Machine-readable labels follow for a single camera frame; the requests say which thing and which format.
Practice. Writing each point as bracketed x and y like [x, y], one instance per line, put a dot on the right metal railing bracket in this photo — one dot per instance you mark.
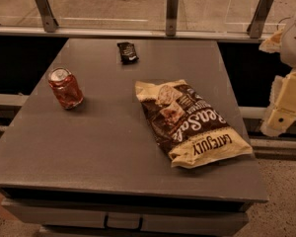
[256, 25]

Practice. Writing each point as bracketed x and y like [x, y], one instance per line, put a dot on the glass railing panel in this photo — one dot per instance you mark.
[194, 15]

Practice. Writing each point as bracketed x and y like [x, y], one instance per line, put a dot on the red coke can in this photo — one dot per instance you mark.
[65, 88]

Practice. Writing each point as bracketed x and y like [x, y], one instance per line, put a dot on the brown chips bag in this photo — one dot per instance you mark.
[186, 127]

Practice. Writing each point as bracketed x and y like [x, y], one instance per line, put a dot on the black drawer handle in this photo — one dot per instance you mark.
[123, 221]

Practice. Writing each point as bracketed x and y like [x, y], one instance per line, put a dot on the small black snack packet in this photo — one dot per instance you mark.
[127, 52]

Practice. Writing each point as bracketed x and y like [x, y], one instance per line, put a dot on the grey cabinet drawer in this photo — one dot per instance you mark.
[71, 219]

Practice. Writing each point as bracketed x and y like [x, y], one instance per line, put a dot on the middle metal railing bracket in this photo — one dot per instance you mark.
[171, 17]

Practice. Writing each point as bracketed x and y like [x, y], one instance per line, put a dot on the metal railing bracket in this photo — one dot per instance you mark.
[256, 25]
[171, 17]
[49, 22]

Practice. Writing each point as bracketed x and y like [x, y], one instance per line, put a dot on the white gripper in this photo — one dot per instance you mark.
[295, 44]

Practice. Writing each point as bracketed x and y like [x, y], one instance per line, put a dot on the left metal railing bracket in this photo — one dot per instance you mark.
[49, 22]

